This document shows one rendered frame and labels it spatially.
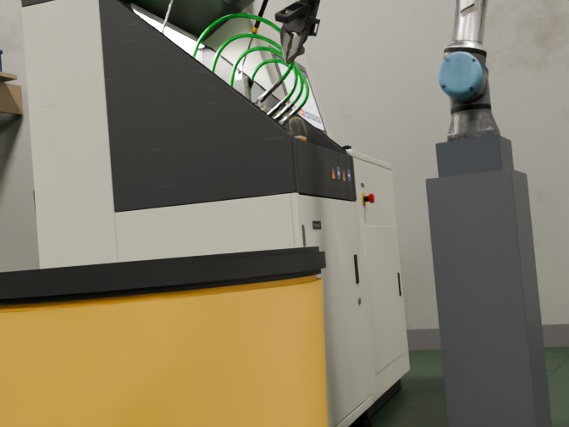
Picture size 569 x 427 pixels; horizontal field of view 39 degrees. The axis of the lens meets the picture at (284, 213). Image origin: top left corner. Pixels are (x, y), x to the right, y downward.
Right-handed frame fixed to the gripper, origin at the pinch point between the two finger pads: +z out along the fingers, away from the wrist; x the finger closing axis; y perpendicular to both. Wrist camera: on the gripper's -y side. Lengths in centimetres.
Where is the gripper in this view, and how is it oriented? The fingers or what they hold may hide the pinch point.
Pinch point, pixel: (287, 59)
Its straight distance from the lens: 246.3
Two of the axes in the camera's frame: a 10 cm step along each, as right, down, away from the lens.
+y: 5.4, -0.8, 8.4
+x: -8.0, -3.3, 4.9
